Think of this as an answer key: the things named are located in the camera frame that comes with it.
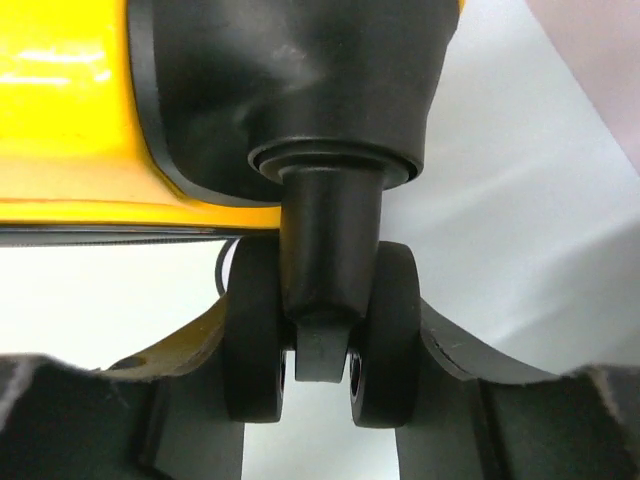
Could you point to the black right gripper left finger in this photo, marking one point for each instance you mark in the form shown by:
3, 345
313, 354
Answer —
158, 414

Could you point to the yellow Pikachu suitcase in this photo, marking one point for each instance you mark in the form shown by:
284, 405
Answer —
281, 123

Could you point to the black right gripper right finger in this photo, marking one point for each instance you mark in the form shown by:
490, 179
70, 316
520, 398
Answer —
481, 414

